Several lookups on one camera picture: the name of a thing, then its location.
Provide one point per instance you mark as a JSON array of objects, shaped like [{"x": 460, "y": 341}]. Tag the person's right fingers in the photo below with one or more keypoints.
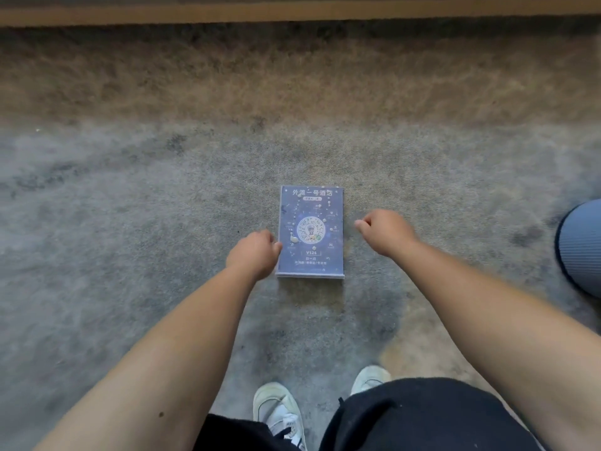
[{"x": 363, "y": 224}]

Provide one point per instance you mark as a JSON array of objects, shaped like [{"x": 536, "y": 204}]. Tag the blue acrylic sign holder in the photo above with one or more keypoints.
[{"x": 310, "y": 232}]

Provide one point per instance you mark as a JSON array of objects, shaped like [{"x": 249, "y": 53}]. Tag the person's left hand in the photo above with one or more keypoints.
[{"x": 252, "y": 255}]

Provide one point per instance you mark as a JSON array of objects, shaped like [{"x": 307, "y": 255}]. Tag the white sneaker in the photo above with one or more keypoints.
[
  {"x": 369, "y": 379},
  {"x": 278, "y": 414}
]

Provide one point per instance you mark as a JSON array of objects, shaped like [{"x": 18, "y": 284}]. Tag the person's right forearm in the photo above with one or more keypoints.
[{"x": 497, "y": 324}]

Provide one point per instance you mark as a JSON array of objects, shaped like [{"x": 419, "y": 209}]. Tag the white right sneaker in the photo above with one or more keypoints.
[{"x": 369, "y": 379}]

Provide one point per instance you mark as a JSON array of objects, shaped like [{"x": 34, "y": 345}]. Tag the person's right hand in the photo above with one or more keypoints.
[{"x": 389, "y": 231}]

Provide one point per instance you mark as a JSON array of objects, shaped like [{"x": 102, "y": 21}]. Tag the blue ribbed round cushion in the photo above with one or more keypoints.
[{"x": 582, "y": 246}]

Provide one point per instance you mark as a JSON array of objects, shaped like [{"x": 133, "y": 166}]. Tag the white left sneaker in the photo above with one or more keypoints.
[{"x": 278, "y": 414}]

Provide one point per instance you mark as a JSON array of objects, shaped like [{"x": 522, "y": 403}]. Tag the black shorts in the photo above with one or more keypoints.
[{"x": 375, "y": 418}]

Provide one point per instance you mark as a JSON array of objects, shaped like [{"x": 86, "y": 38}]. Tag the brown wooden baseboard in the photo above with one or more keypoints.
[{"x": 300, "y": 10}]

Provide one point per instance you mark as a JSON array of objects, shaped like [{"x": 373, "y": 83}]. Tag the person's left forearm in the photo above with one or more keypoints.
[{"x": 155, "y": 366}]

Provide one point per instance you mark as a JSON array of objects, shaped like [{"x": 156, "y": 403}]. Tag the person's left fingers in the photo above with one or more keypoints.
[{"x": 276, "y": 244}]

